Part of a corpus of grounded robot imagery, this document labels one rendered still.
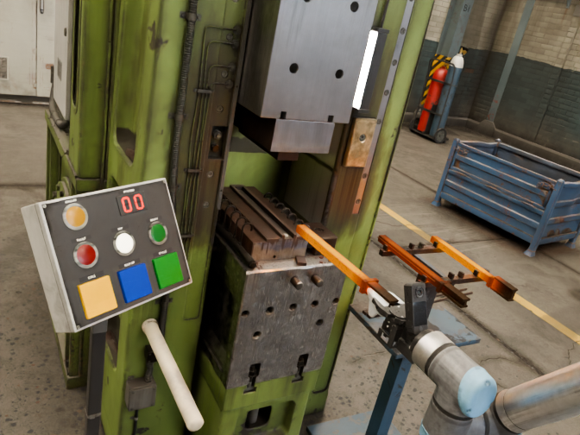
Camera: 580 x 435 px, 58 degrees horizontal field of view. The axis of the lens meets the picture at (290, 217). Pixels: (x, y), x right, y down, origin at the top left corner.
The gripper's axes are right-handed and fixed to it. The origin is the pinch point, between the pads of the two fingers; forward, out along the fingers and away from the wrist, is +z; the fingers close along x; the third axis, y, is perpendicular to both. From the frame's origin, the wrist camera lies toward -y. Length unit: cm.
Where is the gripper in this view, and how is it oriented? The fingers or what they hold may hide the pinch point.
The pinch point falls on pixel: (375, 288)
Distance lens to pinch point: 133.0
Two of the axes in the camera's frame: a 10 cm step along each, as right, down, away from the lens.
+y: -2.0, 9.0, 3.9
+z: -4.7, -4.4, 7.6
